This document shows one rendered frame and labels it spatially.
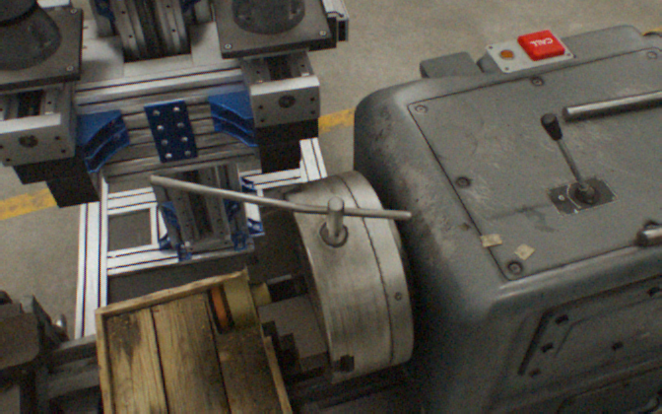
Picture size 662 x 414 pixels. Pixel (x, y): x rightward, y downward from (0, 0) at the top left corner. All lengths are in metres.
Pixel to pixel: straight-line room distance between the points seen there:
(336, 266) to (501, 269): 0.22
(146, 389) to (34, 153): 0.51
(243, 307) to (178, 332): 0.28
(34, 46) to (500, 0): 2.65
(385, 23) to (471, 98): 2.31
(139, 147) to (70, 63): 0.27
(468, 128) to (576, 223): 0.22
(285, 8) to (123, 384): 0.76
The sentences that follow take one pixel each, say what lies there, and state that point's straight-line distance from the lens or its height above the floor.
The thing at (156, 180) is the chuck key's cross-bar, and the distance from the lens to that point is 0.85.
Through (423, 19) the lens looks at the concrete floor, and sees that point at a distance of 3.44.
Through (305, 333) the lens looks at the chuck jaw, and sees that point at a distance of 0.99.
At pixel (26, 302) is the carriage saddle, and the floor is 0.93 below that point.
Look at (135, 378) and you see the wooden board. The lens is 1.26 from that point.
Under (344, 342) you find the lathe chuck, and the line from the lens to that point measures 0.95.
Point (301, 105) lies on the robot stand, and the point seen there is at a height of 1.07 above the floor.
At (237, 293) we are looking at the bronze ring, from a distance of 1.02.
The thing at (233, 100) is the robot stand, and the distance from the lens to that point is 1.44.
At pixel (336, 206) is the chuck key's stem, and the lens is 0.85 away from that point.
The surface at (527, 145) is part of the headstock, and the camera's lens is 1.05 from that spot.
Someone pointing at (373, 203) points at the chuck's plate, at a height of 1.24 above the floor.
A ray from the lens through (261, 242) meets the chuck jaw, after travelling 1.01.
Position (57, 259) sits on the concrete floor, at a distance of 2.61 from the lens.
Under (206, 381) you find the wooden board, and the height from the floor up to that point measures 0.89.
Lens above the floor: 1.98
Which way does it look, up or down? 50 degrees down
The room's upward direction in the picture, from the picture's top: 1 degrees counter-clockwise
